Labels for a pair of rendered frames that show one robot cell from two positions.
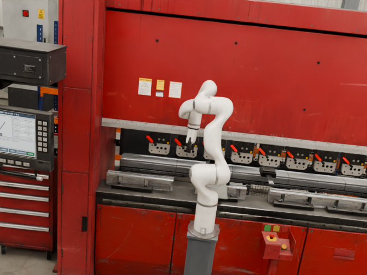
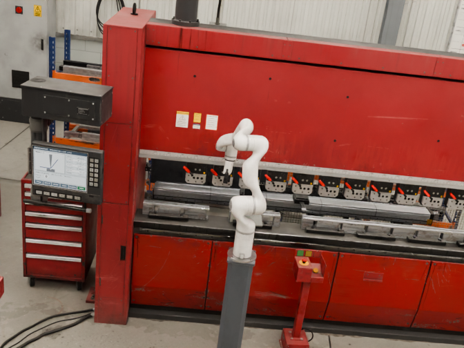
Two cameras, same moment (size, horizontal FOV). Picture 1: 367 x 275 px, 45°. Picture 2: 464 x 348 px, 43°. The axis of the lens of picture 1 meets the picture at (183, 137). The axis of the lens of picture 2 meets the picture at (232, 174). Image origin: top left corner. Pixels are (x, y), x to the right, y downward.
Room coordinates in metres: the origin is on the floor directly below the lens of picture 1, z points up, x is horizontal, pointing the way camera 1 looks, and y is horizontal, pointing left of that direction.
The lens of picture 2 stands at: (-1.04, 0.20, 2.95)
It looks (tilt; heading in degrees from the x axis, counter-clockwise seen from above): 23 degrees down; 356
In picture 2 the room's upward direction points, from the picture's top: 7 degrees clockwise
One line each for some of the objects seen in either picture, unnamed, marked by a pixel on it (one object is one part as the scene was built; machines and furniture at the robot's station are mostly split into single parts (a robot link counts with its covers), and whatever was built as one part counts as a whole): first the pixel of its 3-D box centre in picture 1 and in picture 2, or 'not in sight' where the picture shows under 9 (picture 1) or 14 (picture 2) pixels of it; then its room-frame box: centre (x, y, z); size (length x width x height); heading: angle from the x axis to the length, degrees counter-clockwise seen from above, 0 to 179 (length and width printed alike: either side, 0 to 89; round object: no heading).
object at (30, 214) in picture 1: (33, 195); (61, 225); (3.36, 1.24, 0.50); 0.50 x 0.50 x 1.00; 0
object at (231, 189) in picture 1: (219, 189); (254, 217); (3.00, -0.31, 0.92); 0.39 x 0.06 x 0.10; 90
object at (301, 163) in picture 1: (296, 156); (328, 184); (3.00, -0.83, 1.26); 0.15 x 0.09 x 0.17; 90
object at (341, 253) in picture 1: (344, 253); (373, 277); (2.83, -1.28, 0.59); 0.15 x 0.02 x 0.07; 90
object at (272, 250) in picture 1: (277, 241); (308, 266); (2.64, -0.72, 0.75); 0.20 x 0.16 x 0.18; 93
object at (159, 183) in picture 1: (140, 180); (175, 209); (3.01, 0.29, 0.92); 0.50 x 0.06 x 0.10; 90
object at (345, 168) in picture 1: (351, 162); (380, 189); (2.99, -1.23, 1.26); 0.15 x 0.09 x 0.17; 90
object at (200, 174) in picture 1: (203, 183); (242, 213); (2.28, -0.14, 1.30); 0.19 x 0.12 x 0.24; 102
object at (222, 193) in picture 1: (214, 189); (249, 217); (2.85, -0.26, 1.00); 0.26 x 0.18 x 0.01; 0
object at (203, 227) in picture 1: (205, 216); (243, 242); (2.28, -0.18, 1.09); 0.19 x 0.19 x 0.18
